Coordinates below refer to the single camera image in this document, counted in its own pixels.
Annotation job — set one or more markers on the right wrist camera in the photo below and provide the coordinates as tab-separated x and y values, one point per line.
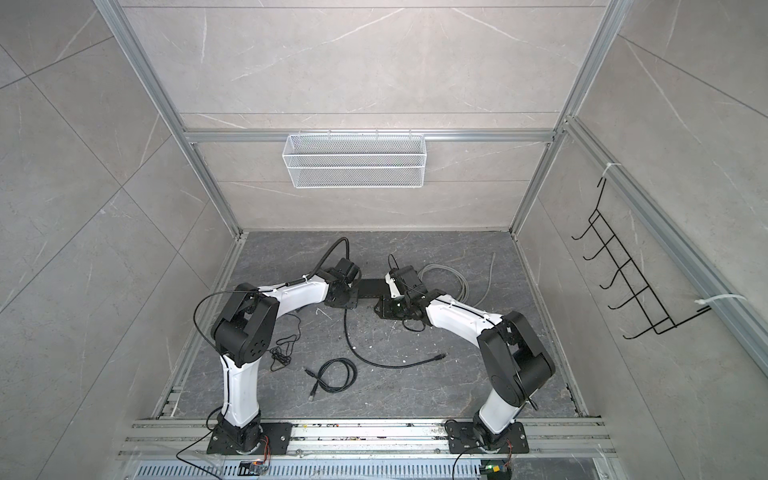
392	286

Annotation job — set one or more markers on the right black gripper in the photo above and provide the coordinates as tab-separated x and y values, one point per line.
386	311

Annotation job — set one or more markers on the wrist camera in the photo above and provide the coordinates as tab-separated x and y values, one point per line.
346	270
392	286

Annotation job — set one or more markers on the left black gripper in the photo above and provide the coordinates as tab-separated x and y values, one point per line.
353	302

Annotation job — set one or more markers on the aluminium mounting rail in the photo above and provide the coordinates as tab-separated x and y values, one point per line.
373	438

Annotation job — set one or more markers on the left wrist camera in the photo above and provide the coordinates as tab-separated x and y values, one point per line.
346	270

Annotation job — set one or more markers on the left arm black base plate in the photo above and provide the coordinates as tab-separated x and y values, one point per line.
264	438

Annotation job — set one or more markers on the ribbed black network switch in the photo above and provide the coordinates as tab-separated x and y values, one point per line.
373	288

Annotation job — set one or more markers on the black wire hook rack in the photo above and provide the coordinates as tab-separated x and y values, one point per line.
656	318

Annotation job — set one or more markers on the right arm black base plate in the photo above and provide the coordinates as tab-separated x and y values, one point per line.
474	437

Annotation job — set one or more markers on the white wire mesh basket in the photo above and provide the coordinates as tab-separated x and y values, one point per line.
346	161

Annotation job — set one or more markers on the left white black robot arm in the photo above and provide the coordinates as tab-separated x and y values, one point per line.
243	332

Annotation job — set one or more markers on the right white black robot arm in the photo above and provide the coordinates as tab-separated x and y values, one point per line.
516	362

